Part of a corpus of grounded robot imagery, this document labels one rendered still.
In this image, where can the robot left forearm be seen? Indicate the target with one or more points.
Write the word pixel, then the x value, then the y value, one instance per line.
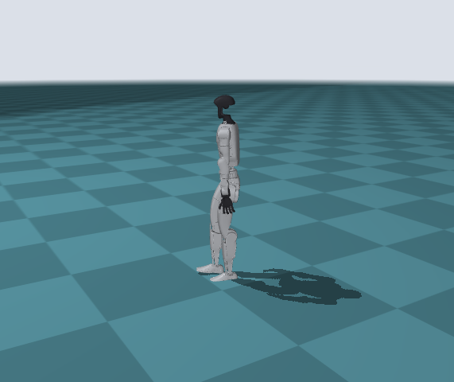
pixel 224 176

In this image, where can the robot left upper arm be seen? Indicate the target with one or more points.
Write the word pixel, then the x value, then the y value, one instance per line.
pixel 224 136

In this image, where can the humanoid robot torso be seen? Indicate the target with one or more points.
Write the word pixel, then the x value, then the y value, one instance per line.
pixel 234 152

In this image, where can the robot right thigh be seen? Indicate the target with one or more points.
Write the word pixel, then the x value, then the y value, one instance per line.
pixel 213 210

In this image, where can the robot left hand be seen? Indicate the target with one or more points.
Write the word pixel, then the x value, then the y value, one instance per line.
pixel 226 203

